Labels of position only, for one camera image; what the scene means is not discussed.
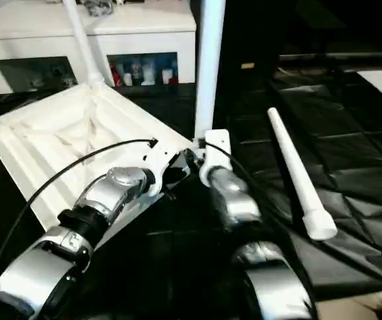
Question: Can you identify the white plastic table leg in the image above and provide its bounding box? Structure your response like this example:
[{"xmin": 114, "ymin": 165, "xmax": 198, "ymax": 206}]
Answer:
[
  {"xmin": 62, "ymin": 0, "xmax": 105, "ymax": 87},
  {"xmin": 193, "ymin": 0, "xmax": 227, "ymax": 145},
  {"xmin": 266, "ymin": 107, "xmax": 339, "ymax": 241}
]

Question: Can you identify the black plastic mat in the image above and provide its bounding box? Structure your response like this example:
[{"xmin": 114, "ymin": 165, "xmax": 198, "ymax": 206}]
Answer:
[{"xmin": 0, "ymin": 63, "xmax": 382, "ymax": 314}]

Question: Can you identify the white plastic table top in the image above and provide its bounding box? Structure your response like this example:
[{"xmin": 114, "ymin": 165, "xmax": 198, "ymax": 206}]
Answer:
[{"xmin": 0, "ymin": 81, "xmax": 211, "ymax": 231}]

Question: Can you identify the small dark grey bundle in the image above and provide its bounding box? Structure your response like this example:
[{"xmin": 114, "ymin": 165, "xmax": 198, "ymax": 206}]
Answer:
[{"xmin": 84, "ymin": 0, "xmax": 114, "ymax": 17}]

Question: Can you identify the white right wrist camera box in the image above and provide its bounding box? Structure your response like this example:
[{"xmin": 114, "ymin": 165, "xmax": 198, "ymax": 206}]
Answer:
[{"xmin": 195, "ymin": 129, "xmax": 233, "ymax": 189}]

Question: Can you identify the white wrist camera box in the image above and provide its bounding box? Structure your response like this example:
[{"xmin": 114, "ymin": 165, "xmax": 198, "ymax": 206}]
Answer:
[
  {"xmin": 141, "ymin": 142, "xmax": 193, "ymax": 198},
  {"xmin": 195, "ymin": 129, "xmax": 233, "ymax": 189}
]

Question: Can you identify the white cabinet with glass doors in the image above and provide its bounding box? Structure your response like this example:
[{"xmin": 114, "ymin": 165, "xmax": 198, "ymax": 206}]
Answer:
[{"xmin": 0, "ymin": 0, "xmax": 197, "ymax": 94}]

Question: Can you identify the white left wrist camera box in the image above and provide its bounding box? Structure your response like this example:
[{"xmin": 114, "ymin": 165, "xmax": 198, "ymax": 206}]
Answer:
[{"xmin": 141, "ymin": 142, "xmax": 193, "ymax": 198}]

